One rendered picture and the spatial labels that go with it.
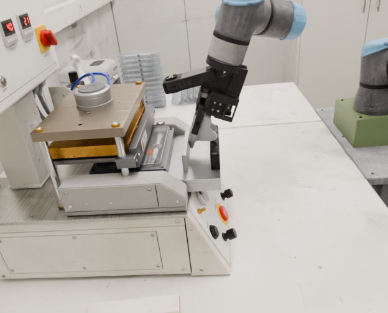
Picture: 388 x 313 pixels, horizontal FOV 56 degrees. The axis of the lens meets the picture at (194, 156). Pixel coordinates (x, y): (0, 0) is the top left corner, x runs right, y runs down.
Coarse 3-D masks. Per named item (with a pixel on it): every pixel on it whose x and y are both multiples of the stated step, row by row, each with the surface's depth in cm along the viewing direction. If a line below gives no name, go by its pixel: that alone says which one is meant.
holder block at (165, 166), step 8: (168, 136) 89; (168, 144) 85; (168, 152) 82; (168, 160) 80; (120, 168) 77; (136, 168) 77; (144, 168) 76; (152, 168) 76; (160, 168) 76; (168, 168) 79
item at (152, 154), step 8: (152, 128) 92; (160, 128) 91; (152, 136) 88; (160, 136) 87; (152, 144) 84; (160, 144) 84; (144, 152) 81; (152, 152) 81; (160, 152) 80; (144, 160) 78; (152, 160) 77
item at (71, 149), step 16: (128, 128) 80; (64, 144) 75; (80, 144) 75; (96, 144) 74; (112, 144) 73; (128, 144) 73; (64, 160) 76; (80, 160) 75; (96, 160) 75; (112, 160) 75
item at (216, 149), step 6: (216, 126) 88; (216, 132) 85; (216, 138) 82; (210, 144) 81; (216, 144) 80; (210, 150) 78; (216, 150) 77; (210, 156) 77; (216, 156) 77; (216, 162) 77; (216, 168) 78
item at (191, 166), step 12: (180, 144) 90; (204, 144) 89; (180, 156) 85; (192, 156) 84; (204, 156) 84; (180, 168) 80; (192, 168) 80; (204, 168) 79; (180, 180) 76; (192, 180) 76; (204, 180) 76; (216, 180) 75
